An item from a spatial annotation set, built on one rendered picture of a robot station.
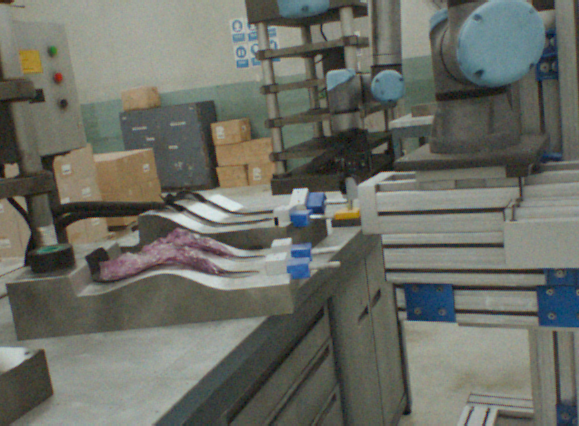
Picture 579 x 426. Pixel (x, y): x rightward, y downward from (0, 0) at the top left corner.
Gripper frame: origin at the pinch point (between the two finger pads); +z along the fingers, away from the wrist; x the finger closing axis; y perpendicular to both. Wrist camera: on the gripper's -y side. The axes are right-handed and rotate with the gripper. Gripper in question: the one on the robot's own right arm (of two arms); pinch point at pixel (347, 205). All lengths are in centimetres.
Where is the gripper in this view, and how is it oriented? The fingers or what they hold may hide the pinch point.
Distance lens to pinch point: 177.0
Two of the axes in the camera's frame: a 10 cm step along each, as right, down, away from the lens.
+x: 3.7, -2.3, 9.0
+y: 9.2, -0.5, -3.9
